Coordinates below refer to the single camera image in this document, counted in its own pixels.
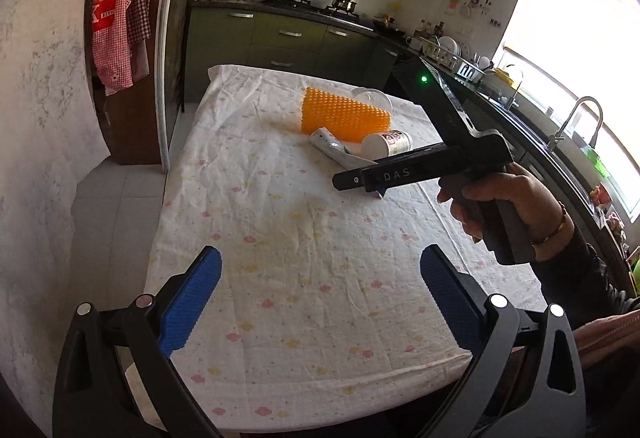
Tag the orange spiky rubber mat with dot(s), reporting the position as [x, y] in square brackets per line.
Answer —
[345, 118]

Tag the white floral tablecloth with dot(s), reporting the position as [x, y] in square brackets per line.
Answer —
[321, 314]

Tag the green kitchen cabinets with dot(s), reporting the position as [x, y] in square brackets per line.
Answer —
[259, 37]

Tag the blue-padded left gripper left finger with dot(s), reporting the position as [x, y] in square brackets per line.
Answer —
[92, 397]

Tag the small chrome faucet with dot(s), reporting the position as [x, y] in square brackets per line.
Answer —
[517, 76]

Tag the white dish rack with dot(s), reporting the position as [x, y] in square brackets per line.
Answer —
[453, 56]

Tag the black kettle on stove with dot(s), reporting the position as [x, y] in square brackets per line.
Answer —
[345, 6]

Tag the gas stove top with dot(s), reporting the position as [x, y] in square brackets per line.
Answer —
[307, 6]

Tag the white tube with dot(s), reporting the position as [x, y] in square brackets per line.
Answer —
[328, 144]

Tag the clear plastic cup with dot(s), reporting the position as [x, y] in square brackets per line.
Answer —
[373, 98]

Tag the white supplement bottle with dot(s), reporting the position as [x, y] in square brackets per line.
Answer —
[385, 144]

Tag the dark sleeved right forearm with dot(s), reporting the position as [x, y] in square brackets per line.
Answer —
[577, 280]

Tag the red patterned apron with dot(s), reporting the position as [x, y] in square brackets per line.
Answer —
[110, 45]

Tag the large chrome faucet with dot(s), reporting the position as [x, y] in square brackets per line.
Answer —
[591, 106]

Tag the person's right hand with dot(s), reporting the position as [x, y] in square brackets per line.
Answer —
[549, 227]

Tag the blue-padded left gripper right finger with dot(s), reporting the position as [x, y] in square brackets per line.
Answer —
[524, 378]

